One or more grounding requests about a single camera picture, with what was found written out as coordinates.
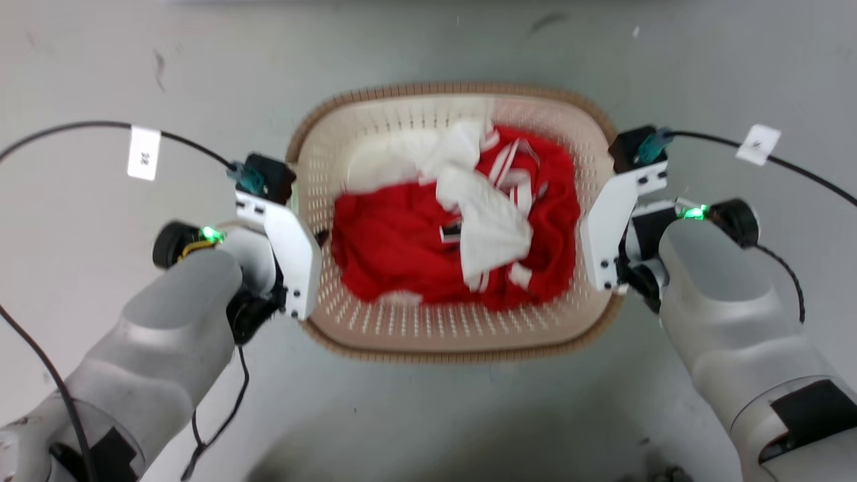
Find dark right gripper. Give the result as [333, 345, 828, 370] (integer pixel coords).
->
[616, 205, 678, 314]

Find red garment with white stripes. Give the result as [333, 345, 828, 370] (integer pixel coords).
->
[331, 125, 582, 312]

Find white cloth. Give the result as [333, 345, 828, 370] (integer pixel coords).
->
[348, 119, 535, 293]

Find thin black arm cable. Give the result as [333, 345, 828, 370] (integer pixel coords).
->
[179, 344, 251, 481]
[755, 244, 807, 325]

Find beige plastic laundry basket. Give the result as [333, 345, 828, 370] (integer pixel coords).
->
[286, 82, 627, 366]

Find black cable with white tag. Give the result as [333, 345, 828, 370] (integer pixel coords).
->
[668, 124, 857, 208]
[0, 120, 239, 183]

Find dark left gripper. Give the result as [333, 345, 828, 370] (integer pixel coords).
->
[226, 230, 331, 346]

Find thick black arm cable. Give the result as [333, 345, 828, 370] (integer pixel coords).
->
[0, 305, 91, 482]

